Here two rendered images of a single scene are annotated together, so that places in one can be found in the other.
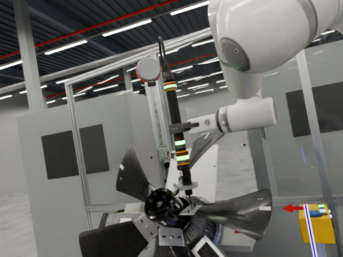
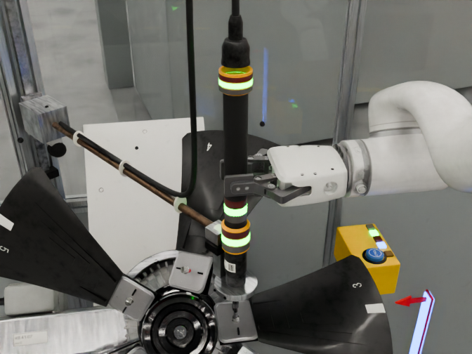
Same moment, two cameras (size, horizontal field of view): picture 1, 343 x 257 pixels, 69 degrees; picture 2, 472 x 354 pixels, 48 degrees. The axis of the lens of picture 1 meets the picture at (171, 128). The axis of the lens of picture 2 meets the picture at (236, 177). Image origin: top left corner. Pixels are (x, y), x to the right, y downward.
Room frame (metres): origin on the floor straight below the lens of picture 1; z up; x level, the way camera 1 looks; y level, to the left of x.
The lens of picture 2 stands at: (0.34, 0.36, 1.85)
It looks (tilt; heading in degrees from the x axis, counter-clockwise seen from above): 31 degrees down; 324
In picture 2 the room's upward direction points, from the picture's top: straight up
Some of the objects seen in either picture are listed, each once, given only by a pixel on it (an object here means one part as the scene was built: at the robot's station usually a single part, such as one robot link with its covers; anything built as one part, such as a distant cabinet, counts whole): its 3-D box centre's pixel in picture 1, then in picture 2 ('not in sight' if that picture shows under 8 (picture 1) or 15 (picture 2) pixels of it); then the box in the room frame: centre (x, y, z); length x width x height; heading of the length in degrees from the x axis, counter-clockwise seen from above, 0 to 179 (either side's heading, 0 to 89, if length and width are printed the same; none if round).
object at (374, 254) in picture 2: (313, 213); (374, 255); (0.93, -0.46, 1.08); 0.04 x 0.04 x 0.02
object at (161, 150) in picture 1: (164, 153); (43, 117); (1.49, 0.07, 1.35); 0.10 x 0.07 x 0.08; 8
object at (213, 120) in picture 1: (207, 123); (309, 171); (0.82, -0.12, 1.46); 0.11 x 0.10 x 0.07; 63
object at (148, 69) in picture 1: (148, 70); not in sight; (1.58, 0.08, 1.88); 0.17 x 0.15 x 0.16; 63
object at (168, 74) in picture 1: (177, 128); (235, 178); (0.87, -0.02, 1.46); 0.04 x 0.04 x 0.46
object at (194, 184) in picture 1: (185, 173); (231, 260); (0.88, -0.02, 1.31); 0.09 x 0.07 x 0.10; 8
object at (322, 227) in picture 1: (315, 223); (364, 260); (0.97, -0.48, 1.02); 0.16 x 0.10 x 0.11; 153
